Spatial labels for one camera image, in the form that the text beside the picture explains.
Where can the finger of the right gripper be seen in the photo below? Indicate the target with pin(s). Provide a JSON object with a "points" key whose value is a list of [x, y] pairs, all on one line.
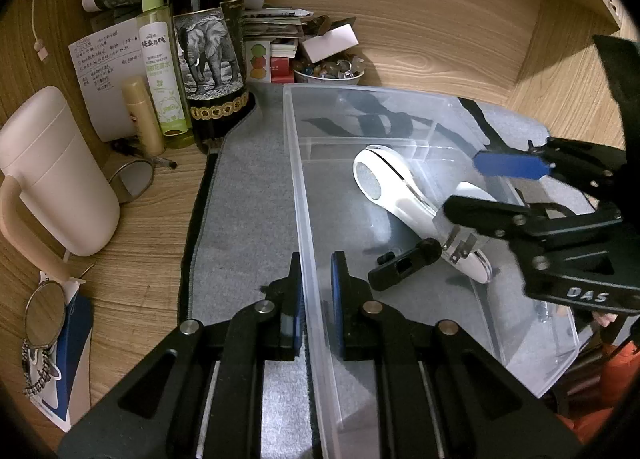
{"points": [[490, 218], [511, 165]]}

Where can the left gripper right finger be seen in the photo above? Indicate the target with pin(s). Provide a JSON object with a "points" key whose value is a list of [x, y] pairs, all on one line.
{"points": [[369, 330]]}

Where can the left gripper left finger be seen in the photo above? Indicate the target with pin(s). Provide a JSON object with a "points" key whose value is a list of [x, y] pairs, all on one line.
{"points": [[218, 412]]}

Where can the clear plastic storage bin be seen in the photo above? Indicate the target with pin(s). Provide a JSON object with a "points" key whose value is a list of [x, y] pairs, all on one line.
{"points": [[327, 128]]}

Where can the white handheld massager device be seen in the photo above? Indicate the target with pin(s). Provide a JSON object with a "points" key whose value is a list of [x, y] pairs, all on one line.
{"points": [[385, 178]]}

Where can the grey lettered desk mat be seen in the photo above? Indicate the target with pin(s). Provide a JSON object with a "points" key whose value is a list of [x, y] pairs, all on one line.
{"points": [[243, 234]]}

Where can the blue white booklet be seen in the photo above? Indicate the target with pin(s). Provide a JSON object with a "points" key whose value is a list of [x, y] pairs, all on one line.
{"points": [[58, 378]]}

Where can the white bowl of trinkets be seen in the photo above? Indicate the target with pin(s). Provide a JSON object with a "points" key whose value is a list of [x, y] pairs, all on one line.
{"points": [[342, 71]]}

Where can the white folded card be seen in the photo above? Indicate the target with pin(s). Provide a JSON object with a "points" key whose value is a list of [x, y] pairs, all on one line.
{"points": [[332, 42]]}

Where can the small yellow tube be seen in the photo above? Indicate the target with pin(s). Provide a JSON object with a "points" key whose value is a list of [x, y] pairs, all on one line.
{"points": [[142, 114]]}

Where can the stack of books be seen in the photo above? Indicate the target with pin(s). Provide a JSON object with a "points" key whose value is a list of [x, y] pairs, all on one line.
{"points": [[271, 37]]}

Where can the green spray bottle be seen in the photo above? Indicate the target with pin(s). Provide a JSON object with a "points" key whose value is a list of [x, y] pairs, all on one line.
{"points": [[162, 70]]}

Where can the white handwritten paper note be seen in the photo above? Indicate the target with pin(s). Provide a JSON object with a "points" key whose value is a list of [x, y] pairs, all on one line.
{"points": [[102, 61]]}

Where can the dark elephant-label wine bottle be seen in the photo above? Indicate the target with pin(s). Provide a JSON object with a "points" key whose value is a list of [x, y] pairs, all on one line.
{"points": [[211, 56]]}

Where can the round metal-frame glasses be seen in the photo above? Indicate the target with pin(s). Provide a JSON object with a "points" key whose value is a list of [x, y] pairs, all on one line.
{"points": [[80, 208]]}

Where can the cream mug with handle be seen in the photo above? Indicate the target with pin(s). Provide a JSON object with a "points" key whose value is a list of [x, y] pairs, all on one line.
{"points": [[48, 166]]}

